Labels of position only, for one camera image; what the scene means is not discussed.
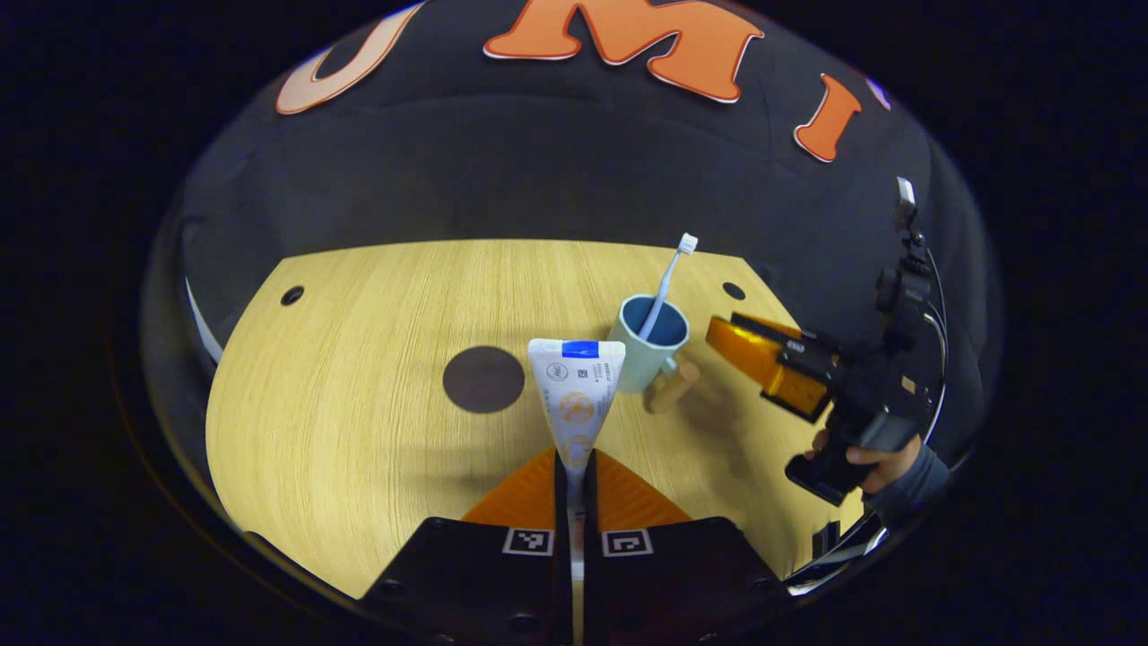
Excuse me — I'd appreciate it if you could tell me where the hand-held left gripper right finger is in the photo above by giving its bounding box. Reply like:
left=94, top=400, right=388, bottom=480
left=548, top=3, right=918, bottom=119
left=583, top=447, right=796, bottom=646

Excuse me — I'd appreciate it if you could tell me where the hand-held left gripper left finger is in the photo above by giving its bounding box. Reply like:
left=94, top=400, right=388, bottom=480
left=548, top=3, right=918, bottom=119
left=359, top=447, right=572, bottom=646

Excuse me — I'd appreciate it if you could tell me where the pale green cup wooden handle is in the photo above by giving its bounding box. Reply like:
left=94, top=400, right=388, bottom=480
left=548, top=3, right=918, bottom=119
left=606, top=293, right=701, bottom=415

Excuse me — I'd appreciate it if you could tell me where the light blue toothbrush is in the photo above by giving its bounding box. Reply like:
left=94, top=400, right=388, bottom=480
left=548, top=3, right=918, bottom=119
left=638, top=232, right=700, bottom=342

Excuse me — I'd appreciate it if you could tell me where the white toothpaste tube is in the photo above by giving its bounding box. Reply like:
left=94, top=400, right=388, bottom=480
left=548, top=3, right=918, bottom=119
left=526, top=337, right=628, bottom=584

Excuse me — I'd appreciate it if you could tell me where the dark round coaster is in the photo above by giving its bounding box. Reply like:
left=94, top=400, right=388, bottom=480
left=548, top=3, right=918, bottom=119
left=442, top=345, right=526, bottom=415

